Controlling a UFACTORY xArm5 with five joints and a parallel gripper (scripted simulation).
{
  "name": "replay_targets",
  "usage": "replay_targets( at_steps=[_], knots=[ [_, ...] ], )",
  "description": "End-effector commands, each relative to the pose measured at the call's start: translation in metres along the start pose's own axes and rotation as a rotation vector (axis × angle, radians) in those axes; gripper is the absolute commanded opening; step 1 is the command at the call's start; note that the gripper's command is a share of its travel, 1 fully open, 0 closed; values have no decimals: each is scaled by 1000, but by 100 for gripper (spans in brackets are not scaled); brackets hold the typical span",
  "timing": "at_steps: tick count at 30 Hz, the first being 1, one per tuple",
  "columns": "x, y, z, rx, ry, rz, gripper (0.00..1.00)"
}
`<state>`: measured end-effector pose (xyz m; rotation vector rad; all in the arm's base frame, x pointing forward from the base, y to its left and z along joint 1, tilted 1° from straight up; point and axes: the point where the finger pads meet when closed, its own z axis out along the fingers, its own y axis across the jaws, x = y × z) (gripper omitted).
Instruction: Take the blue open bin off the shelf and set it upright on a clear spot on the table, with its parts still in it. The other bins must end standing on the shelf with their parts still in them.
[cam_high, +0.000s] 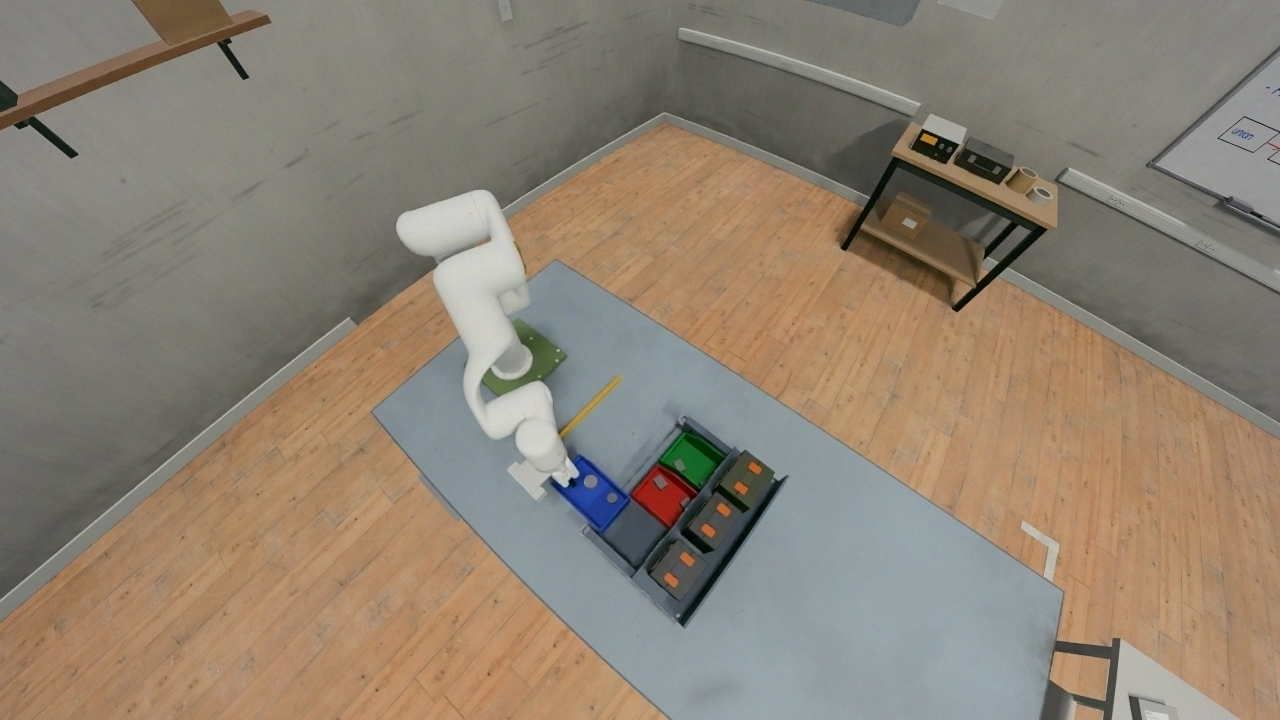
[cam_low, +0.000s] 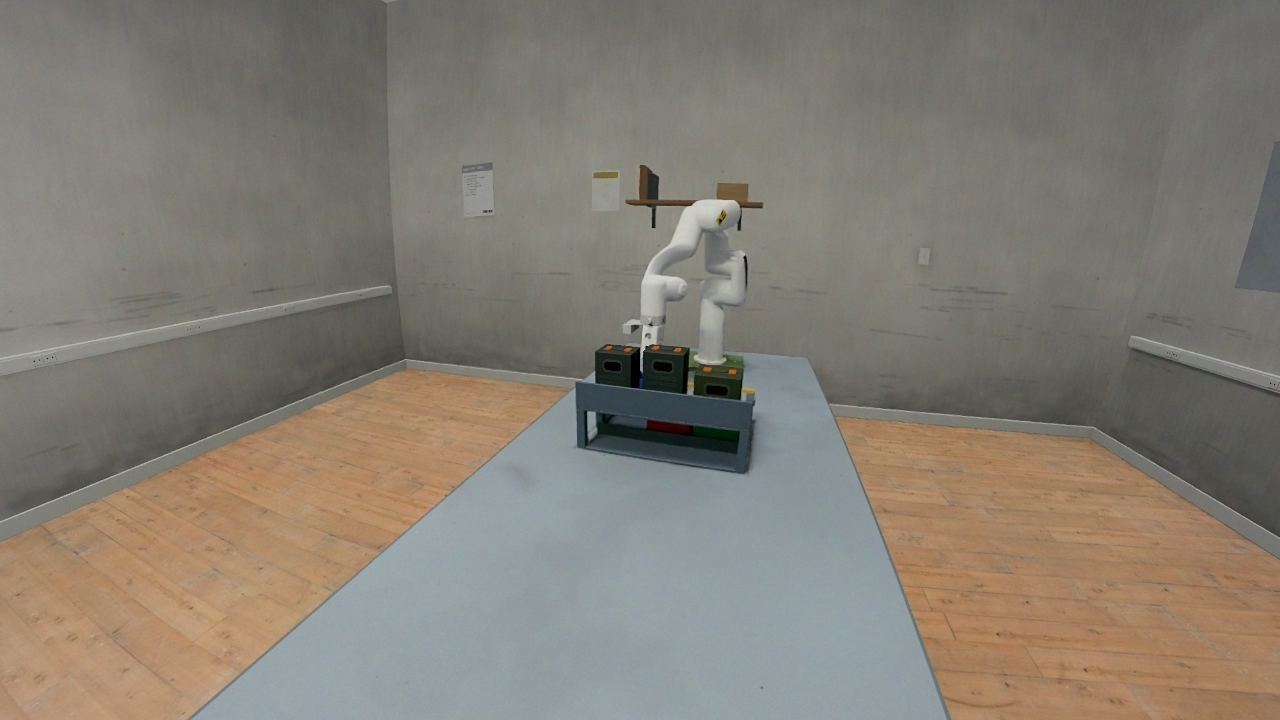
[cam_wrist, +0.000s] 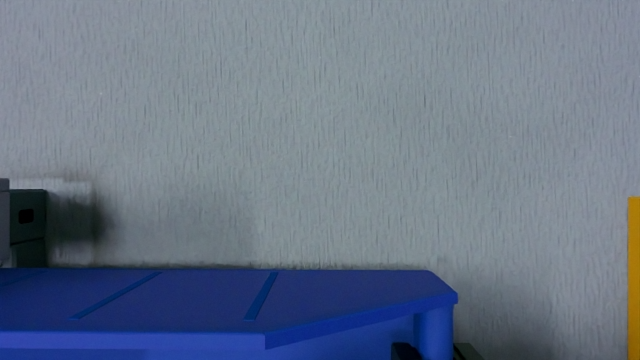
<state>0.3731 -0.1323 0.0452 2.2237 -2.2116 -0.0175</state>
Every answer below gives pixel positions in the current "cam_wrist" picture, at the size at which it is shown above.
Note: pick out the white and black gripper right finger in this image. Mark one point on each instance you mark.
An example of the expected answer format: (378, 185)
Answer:
(465, 351)

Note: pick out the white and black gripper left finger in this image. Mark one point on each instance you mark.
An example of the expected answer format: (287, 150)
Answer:
(403, 351)

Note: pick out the blue bin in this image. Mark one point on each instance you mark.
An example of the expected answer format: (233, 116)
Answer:
(222, 314)

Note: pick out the yellow bar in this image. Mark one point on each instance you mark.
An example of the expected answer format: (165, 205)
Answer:
(634, 279)

